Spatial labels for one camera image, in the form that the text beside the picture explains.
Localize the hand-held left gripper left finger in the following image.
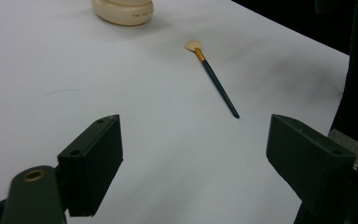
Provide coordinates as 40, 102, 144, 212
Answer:
57, 114, 124, 217

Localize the white table cover sheet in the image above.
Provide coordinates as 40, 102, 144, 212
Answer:
0, 0, 351, 224

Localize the fan makeup brush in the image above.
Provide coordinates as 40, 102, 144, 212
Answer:
184, 39, 241, 119

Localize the cream ringed brush holder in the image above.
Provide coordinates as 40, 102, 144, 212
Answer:
90, 0, 155, 27

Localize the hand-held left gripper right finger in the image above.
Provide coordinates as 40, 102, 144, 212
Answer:
266, 113, 357, 217

